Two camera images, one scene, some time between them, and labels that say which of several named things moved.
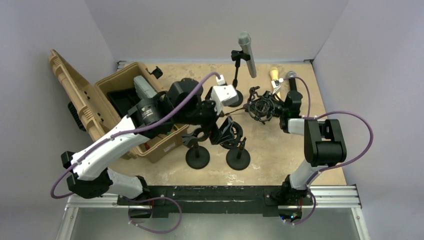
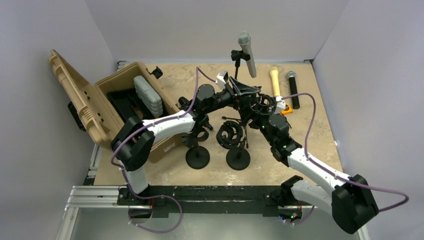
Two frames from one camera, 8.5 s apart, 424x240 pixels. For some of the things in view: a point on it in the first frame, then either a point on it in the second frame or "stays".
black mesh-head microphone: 292,81 stays
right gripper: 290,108 → 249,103
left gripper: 218,134 → 237,91
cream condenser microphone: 274,72 stays
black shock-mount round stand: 238,158 stays
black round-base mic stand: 197,156 stays
